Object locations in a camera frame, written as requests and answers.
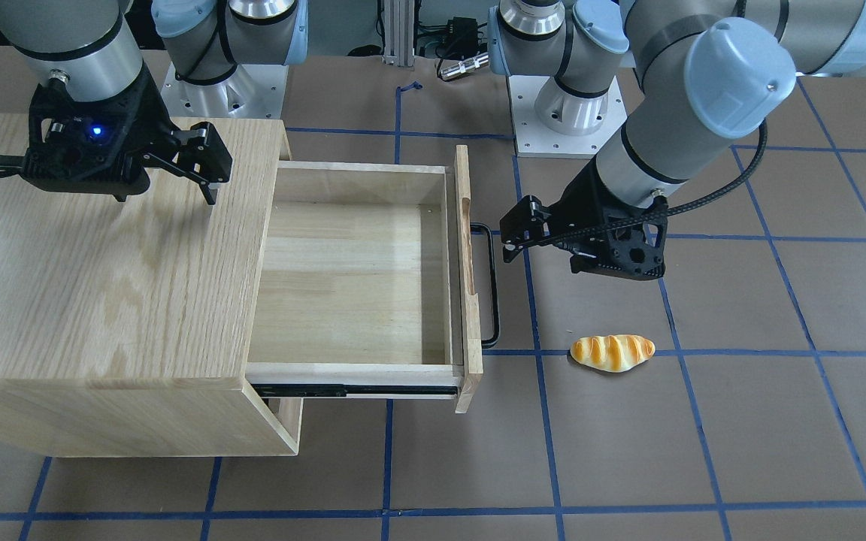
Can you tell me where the wooden drawer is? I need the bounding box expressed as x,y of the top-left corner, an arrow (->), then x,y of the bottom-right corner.
245,145 -> 484,413

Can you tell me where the aluminium frame post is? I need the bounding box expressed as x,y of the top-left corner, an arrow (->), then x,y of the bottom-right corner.
380,1 -> 419,71

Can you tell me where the toy bread roll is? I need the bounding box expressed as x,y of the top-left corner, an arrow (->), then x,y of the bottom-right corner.
568,334 -> 656,373

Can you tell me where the black drawer handle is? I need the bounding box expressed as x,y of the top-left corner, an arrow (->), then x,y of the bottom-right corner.
470,222 -> 501,350

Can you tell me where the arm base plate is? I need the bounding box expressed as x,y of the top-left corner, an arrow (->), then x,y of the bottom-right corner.
161,65 -> 289,119
507,75 -> 628,159

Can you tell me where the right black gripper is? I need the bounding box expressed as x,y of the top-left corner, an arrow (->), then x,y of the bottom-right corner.
20,79 -> 233,206

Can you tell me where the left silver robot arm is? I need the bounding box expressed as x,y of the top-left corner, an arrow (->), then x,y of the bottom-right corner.
488,1 -> 866,280

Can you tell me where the wooden drawer cabinet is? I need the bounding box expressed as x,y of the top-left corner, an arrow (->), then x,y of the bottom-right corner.
0,119 -> 302,458

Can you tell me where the black drawer slide rail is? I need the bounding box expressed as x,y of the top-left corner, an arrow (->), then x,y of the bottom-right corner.
251,383 -> 458,398

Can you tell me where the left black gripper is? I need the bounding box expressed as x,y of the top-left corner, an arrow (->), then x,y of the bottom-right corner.
501,159 -> 667,280

